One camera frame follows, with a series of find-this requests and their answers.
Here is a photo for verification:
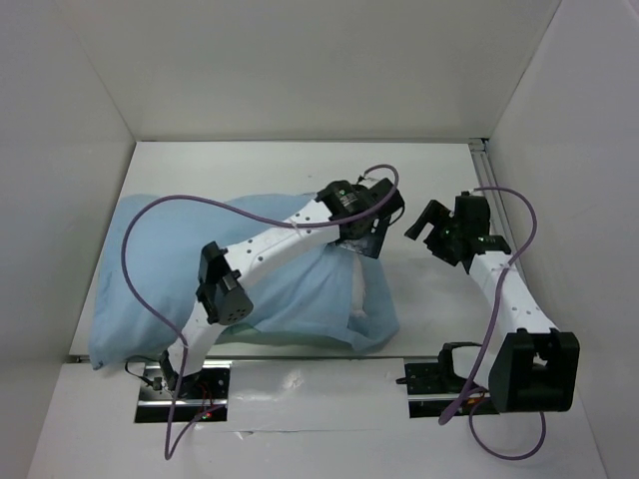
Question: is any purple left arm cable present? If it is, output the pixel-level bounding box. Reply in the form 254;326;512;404
121;164;402;460

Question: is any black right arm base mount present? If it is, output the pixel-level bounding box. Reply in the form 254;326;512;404
395;341;480;418

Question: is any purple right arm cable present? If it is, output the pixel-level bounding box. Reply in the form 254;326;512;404
437;186;546;458

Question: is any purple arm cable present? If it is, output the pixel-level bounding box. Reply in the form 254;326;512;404
437;186;546;458
121;164;402;460

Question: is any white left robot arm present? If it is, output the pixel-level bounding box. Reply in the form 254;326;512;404
159;176;404;398

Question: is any white pillow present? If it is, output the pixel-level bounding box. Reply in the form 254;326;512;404
350;255;366;318

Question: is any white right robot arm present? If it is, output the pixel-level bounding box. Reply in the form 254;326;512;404
405;192;580;413

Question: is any light blue green pillowcase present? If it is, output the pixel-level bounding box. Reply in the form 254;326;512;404
88;195;399;369

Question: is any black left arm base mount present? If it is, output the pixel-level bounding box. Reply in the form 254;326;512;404
124;356;231;424

